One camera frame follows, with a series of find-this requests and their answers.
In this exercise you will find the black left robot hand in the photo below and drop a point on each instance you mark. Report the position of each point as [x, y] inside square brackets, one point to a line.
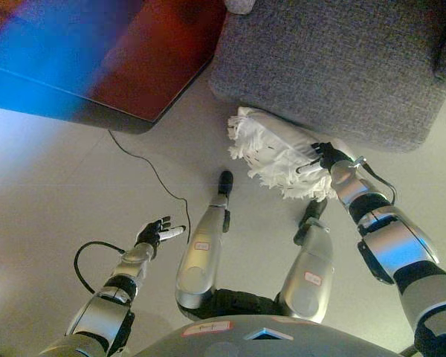
[150, 234]

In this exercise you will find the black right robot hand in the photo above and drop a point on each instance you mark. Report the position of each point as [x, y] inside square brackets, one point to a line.
[331, 154]

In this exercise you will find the white fringed pillow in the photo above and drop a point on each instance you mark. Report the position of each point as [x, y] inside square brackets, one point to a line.
[278, 156]

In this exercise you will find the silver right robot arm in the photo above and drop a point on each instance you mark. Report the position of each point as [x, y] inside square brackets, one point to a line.
[397, 241]

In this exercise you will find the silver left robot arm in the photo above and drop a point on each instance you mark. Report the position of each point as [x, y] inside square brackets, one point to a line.
[104, 312]

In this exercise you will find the silver left robot leg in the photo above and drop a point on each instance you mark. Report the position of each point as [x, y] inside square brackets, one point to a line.
[202, 253]

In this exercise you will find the silver robot leg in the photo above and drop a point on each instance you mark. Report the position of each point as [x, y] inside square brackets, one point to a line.
[310, 267]
[202, 253]

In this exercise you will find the grey fabric armchair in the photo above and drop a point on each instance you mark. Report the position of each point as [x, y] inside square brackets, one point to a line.
[331, 67]

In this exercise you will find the silver right robot leg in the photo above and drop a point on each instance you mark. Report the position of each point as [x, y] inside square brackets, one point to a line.
[310, 267]

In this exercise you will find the grey robot torso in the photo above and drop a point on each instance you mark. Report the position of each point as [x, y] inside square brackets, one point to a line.
[245, 334]

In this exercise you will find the brown wooden cabinet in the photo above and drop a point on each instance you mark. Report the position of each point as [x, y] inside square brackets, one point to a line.
[96, 56]

